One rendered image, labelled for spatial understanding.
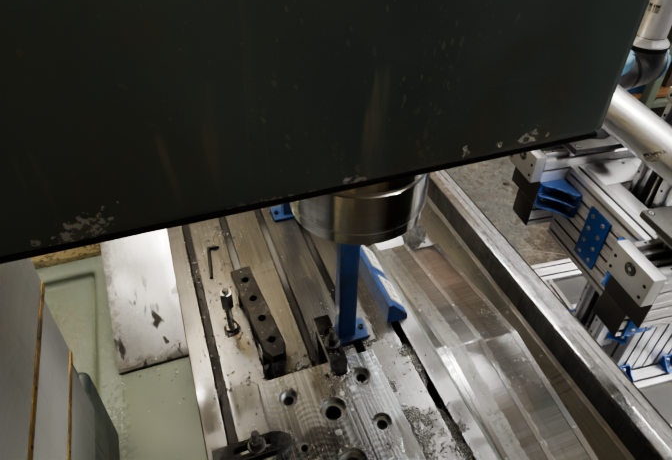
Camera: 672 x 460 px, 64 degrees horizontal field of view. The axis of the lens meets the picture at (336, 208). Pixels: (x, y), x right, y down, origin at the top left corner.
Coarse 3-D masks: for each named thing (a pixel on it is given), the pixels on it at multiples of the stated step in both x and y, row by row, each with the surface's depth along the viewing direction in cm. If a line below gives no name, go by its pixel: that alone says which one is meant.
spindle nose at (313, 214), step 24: (360, 192) 52; (384, 192) 53; (408, 192) 55; (312, 216) 57; (336, 216) 55; (360, 216) 54; (384, 216) 55; (408, 216) 57; (336, 240) 57; (360, 240) 57; (384, 240) 58
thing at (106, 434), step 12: (84, 372) 114; (84, 384) 112; (96, 396) 116; (96, 408) 114; (96, 420) 111; (108, 420) 122; (96, 432) 109; (108, 432) 120; (96, 444) 107; (108, 444) 117; (96, 456) 105; (108, 456) 115
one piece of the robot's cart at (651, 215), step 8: (656, 208) 133; (664, 208) 133; (640, 216) 133; (648, 216) 130; (656, 216) 130; (664, 216) 130; (648, 224) 130; (656, 224) 128; (664, 224) 128; (656, 232) 128; (664, 232) 126; (648, 240) 130; (656, 240) 130; (664, 240) 129; (640, 248) 129; (648, 248) 130; (664, 272) 122
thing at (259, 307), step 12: (240, 276) 123; (252, 276) 123; (240, 288) 121; (252, 288) 121; (240, 300) 123; (252, 300) 120; (264, 300) 118; (252, 312) 115; (264, 312) 115; (252, 324) 114; (264, 324) 113; (264, 336) 111; (276, 336) 111; (264, 348) 108; (276, 348) 108; (264, 360) 112; (276, 360) 108
